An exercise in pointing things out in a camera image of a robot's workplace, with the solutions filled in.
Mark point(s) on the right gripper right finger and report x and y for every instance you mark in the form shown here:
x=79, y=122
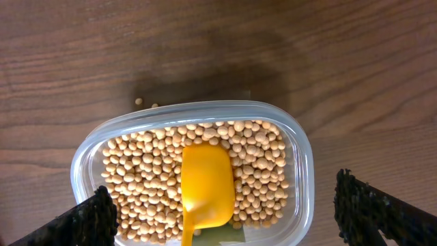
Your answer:
x=368, y=216

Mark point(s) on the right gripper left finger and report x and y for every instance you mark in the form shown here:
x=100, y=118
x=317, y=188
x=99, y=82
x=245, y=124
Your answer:
x=90, y=223

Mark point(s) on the yellow measuring scoop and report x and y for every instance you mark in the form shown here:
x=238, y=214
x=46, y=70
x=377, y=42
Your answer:
x=208, y=193

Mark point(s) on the soybeans pile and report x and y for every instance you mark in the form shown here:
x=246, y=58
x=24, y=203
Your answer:
x=142, y=172

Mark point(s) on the clear plastic container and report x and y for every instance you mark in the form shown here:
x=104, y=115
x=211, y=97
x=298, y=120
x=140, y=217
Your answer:
x=87, y=166

